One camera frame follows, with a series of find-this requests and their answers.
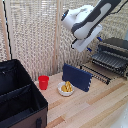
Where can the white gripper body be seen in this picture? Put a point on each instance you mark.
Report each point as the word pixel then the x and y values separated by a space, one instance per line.
pixel 86 39

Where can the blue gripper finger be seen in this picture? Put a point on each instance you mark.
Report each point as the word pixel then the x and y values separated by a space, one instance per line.
pixel 89 49
pixel 99 38

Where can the red plastic cup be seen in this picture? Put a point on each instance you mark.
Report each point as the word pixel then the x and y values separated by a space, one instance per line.
pixel 43 83

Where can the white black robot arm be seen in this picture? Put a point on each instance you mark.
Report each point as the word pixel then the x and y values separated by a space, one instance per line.
pixel 85 20

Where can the black toaster oven body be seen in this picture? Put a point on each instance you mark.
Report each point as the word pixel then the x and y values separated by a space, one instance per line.
pixel 115 42

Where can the beige bamboo screen panel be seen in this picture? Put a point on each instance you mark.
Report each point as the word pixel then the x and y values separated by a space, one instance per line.
pixel 66 43
pixel 31 36

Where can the yellow food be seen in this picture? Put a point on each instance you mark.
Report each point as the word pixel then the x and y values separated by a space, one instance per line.
pixel 66 87

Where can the white bowl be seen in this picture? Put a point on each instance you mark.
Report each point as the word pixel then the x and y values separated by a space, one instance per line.
pixel 66 93

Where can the thin black pole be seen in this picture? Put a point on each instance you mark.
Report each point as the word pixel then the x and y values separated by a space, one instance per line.
pixel 7 33

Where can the black fabric storage box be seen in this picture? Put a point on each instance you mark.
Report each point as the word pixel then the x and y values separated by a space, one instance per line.
pixel 20 100

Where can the light wooden screen post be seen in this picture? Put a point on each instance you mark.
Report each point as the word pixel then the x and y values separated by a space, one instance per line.
pixel 57 50

